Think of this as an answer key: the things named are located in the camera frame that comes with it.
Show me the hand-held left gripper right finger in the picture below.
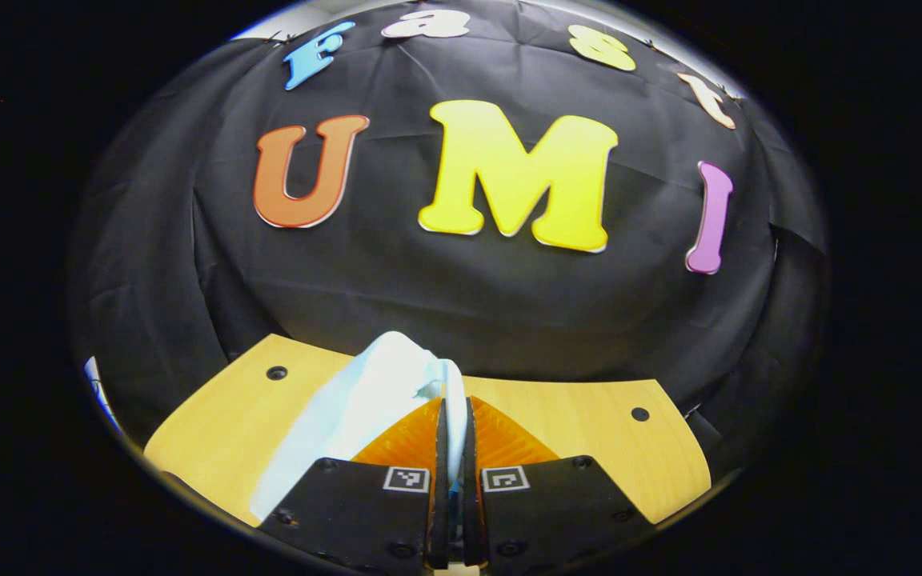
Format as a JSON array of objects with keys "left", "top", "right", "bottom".
[{"left": 459, "top": 396, "right": 659, "bottom": 571}]

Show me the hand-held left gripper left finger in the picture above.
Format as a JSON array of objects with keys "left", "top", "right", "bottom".
[{"left": 258, "top": 396, "right": 451, "bottom": 571}]

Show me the light blue suitcase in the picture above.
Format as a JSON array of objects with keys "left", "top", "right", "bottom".
[{"left": 249, "top": 330, "right": 470, "bottom": 525}]

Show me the black backdrop cloth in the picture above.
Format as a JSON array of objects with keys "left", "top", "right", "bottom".
[{"left": 67, "top": 0, "right": 830, "bottom": 481}]

